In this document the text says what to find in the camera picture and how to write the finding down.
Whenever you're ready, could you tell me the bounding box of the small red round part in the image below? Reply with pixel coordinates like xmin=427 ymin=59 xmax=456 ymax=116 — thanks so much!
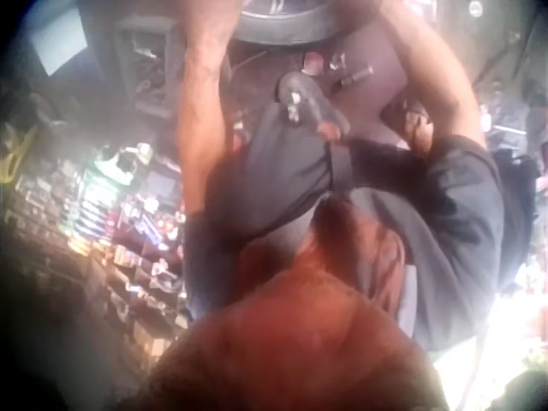
xmin=302 ymin=53 xmax=325 ymax=74

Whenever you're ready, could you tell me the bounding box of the grey metal cylinder tool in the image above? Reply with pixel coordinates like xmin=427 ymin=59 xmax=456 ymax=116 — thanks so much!
xmin=337 ymin=63 xmax=376 ymax=86

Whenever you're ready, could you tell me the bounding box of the shelf of colourful goods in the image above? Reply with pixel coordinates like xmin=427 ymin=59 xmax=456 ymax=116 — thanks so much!
xmin=6 ymin=140 xmax=192 ymax=343

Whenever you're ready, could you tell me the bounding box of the black rubber tyre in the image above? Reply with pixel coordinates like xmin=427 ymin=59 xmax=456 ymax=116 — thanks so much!
xmin=233 ymin=0 xmax=372 ymax=45

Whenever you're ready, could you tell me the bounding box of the dark crate of tools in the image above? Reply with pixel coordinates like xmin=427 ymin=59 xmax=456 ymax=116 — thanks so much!
xmin=114 ymin=15 xmax=175 ymax=123

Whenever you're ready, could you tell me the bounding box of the white flat board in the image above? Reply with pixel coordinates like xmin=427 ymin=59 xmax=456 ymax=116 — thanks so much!
xmin=27 ymin=7 xmax=89 ymax=76

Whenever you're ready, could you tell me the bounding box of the yellow strap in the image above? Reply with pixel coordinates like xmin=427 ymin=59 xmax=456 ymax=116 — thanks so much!
xmin=0 ymin=123 xmax=40 ymax=183

